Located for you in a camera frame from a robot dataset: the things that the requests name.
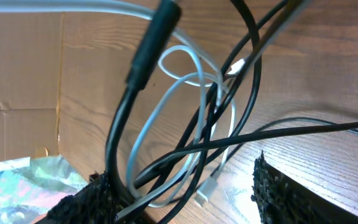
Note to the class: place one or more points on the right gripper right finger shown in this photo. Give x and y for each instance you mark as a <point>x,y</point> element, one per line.
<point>281,200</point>

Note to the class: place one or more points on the cardboard wall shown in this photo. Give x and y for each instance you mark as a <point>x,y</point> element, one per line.
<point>30,53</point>

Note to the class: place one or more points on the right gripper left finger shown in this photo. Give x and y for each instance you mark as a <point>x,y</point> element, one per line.
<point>95,203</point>

